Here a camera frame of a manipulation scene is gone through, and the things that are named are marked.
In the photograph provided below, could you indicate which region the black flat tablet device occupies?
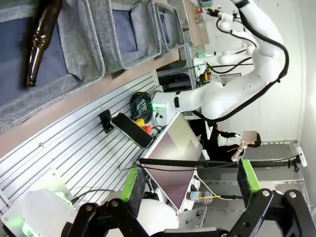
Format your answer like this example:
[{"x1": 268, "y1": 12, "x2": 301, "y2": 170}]
[{"x1": 111, "y1": 113, "x2": 154, "y2": 150}]

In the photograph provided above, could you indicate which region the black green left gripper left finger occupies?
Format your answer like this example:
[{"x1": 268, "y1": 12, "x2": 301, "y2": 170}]
[{"x1": 61, "y1": 167, "x2": 163, "y2": 237}]

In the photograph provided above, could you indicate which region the grey felt basket with cans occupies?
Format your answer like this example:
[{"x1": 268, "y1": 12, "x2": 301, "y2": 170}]
[{"x1": 154, "y1": 0, "x2": 186, "y2": 54}]

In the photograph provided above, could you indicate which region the flat monitor screen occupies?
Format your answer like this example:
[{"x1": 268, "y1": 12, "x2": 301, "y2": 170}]
[{"x1": 142, "y1": 112, "x2": 204, "y2": 211}]

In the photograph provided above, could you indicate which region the white camera on pole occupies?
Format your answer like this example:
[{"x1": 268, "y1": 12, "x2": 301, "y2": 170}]
[{"x1": 295, "y1": 146, "x2": 308, "y2": 167}]

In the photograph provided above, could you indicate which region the person in black white top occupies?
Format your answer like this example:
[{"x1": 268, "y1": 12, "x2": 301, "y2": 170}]
[{"x1": 204, "y1": 125, "x2": 262, "y2": 163}]

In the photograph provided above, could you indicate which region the metal equipment shelf rack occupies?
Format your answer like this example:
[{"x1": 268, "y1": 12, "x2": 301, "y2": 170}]
[{"x1": 156, "y1": 42, "x2": 197, "y2": 92}]

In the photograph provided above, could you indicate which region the silver laptop with stickers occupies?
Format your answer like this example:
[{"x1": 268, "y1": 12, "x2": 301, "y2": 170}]
[{"x1": 178, "y1": 206, "x2": 208, "y2": 229}]

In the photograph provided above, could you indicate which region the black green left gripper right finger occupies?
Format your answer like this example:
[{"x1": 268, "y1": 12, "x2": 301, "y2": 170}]
[{"x1": 228, "y1": 159, "x2": 316, "y2": 237}]

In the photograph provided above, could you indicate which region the grey felt basket plastic label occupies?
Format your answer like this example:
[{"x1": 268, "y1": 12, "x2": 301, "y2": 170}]
[{"x1": 74, "y1": 0, "x2": 162, "y2": 74}]

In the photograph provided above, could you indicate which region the brown glass bottle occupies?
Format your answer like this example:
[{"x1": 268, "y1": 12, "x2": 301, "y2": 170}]
[{"x1": 23, "y1": 0, "x2": 64, "y2": 88}]

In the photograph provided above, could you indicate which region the grey felt basket bottle label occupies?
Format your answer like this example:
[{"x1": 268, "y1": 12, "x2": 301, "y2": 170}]
[{"x1": 0, "y1": 0, "x2": 106, "y2": 134}]

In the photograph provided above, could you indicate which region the coiled black cable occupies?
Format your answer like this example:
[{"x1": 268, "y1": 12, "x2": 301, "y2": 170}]
[{"x1": 130, "y1": 91, "x2": 154, "y2": 122}]

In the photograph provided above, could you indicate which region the ribbed aluminium base plate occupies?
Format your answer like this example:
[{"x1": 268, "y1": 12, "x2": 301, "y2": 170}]
[{"x1": 0, "y1": 71, "x2": 164, "y2": 205}]

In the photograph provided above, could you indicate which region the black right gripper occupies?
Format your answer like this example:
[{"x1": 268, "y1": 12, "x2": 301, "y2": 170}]
[{"x1": 206, "y1": 7, "x2": 222, "y2": 17}]

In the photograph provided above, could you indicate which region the black device mount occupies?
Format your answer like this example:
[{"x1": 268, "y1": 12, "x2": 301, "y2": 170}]
[{"x1": 98, "y1": 110, "x2": 115, "y2": 134}]

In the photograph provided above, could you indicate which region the black tripod boom pole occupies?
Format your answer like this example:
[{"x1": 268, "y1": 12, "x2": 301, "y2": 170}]
[{"x1": 135, "y1": 155, "x2": 301, "y2": 173}]

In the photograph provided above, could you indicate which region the hand of person in black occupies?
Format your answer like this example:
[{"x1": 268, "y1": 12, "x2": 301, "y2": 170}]
[{"x1": 231, "y1": 139, "x2": 248, "y2": 161}]

